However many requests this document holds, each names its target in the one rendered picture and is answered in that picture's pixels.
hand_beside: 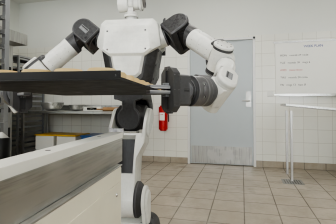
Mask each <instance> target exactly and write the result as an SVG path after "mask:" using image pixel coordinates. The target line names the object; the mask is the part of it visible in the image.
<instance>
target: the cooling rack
mask: <svg viewBox="0 0 336 224"><path fill-rule="evenodd" d="M20 58H24V59H28V60H31V59H32V58H31V57H27V56H22V55H13V61H14V62H17V72H20V63H27V62H28V61H25V60H20ZM20 154H21V150H20V149H19V112H17V113H16V150H12V151H11V156H12V157H13V156H17V155H20Z"/></svg>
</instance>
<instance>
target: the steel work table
mask: <svg viewBox="0 0 336 224"><path fill-rule="evenodd" d="M119 106H122V105H84V107H119ZM18 113H19V114H21V144H20V154H24V152H33V151H37V150H39V149H36V148H31V149H26V150H25V114H45V133H48V132H49V114H112V113H113V111H83V109H82V110H80V111H73V110H71V109H70V107H69V105H63V107H62V108H61V109H59V110H57V111H48V110H35V111H28V112H25V113H20V112H18Z"/></svg>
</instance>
